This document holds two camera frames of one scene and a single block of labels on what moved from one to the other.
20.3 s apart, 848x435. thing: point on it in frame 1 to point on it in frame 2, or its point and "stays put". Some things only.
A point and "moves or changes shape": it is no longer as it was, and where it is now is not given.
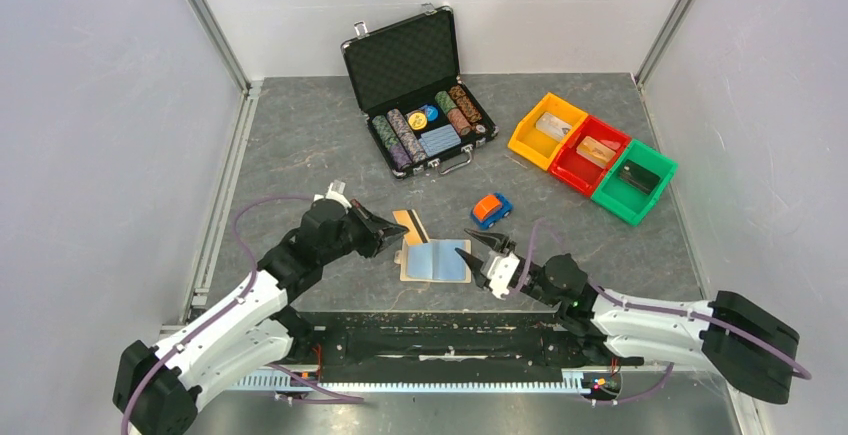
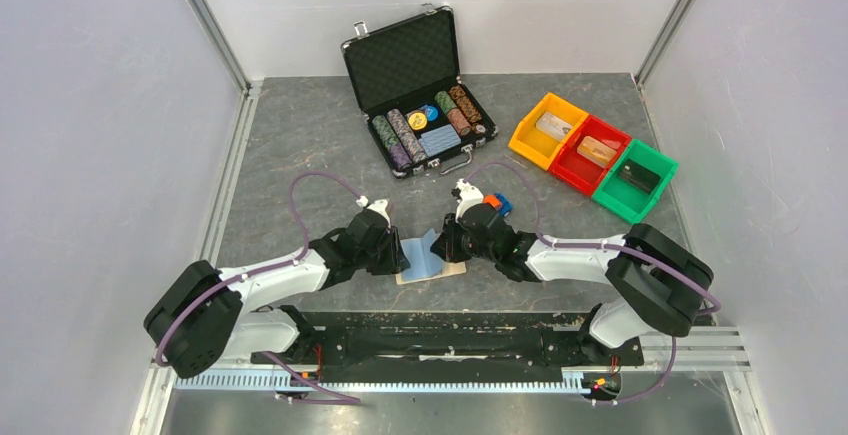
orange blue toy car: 488,210 stays put
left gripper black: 378,233 to 396,260
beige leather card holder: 435,261 moves or changes shape
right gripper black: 495,240 to 445,244
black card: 637,176 stays put
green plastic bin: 635,182 stays put
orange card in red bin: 595,152 stays put
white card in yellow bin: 552,126 stays put
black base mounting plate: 436,347 stays put
